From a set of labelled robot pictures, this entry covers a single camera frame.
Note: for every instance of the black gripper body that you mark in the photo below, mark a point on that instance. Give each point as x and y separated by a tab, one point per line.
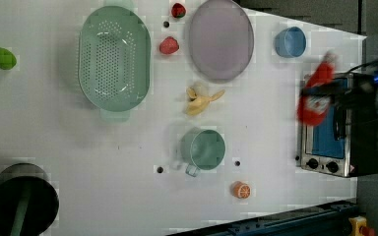
360	92

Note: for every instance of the purple round plate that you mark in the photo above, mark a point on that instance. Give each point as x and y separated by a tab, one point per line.
221	39

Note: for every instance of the black toaster oven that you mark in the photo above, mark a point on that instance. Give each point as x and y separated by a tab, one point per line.
320	152

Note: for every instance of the blue bowl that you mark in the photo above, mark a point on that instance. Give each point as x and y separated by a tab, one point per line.
290	43

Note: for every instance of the orange slice toy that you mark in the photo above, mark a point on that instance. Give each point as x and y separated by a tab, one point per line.
241	190

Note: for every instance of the peeled toy banana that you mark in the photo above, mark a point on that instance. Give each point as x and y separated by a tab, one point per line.
200	98

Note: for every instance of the green mug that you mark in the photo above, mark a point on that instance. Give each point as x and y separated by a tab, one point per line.
202	150

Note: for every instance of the red toy strawberry lower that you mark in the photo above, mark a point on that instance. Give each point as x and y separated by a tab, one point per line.
169	46

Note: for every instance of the red toy strawberry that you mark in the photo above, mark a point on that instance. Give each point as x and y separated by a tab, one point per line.
178	11
169	46

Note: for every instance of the red toy strawberry upper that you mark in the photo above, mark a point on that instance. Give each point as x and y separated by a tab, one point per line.
178	11

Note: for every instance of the green perforated colander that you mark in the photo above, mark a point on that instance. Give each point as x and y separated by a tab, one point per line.
114	59

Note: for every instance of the green toy avocado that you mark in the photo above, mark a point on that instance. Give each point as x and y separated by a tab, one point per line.
7	59

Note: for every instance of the black pot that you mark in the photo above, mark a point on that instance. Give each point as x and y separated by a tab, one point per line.
28	202

